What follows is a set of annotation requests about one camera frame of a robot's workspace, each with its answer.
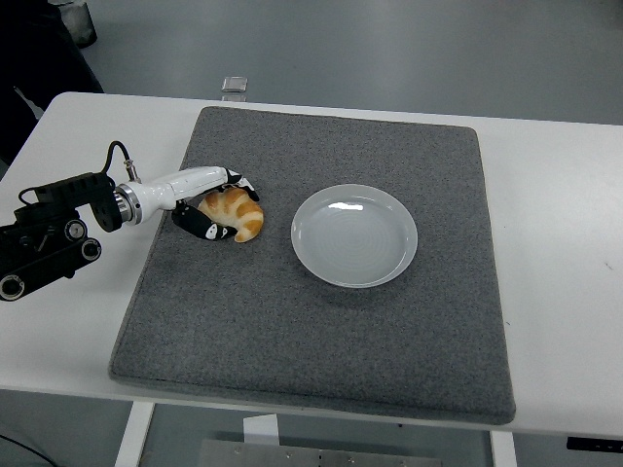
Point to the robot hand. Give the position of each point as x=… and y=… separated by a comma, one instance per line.
x=160, y=192

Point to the croissant bread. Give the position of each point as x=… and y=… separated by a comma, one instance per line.
x=238, y=211

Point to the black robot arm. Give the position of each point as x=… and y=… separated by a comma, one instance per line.
x=53, y=233

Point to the white round plate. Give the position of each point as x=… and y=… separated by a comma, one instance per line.
x=354, y=238

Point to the grey metal plate with screws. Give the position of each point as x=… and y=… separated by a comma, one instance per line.
x=316, y=456

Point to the clear square floor box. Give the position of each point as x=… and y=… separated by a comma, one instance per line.
x=235, y=83

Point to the person's leg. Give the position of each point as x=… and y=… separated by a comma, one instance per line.
x=39, y=58

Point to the dark mesh bin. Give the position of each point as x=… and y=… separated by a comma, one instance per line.
x=75, y=22

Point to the grey felt mat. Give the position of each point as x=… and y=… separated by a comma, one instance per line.
x=292, y=340

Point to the white table leg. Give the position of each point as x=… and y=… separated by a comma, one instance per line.
x=503, y=450
x=134, y=433

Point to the black table control panel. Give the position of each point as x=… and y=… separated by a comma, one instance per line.
x=594, y=443

